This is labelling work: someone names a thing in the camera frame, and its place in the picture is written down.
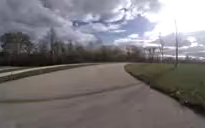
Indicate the grey asphalt path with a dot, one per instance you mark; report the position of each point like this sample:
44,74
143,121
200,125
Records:
90,100

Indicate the row of bare trees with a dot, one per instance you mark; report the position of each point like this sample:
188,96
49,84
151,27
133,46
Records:
56,53

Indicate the thin bare tree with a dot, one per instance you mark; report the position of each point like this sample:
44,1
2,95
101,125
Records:
161,50
176,46

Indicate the grass strip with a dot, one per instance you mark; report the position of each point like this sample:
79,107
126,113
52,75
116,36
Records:
30,72

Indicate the green grass field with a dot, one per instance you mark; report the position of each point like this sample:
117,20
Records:
183,76

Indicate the pale side path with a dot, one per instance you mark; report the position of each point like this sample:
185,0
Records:
20,71

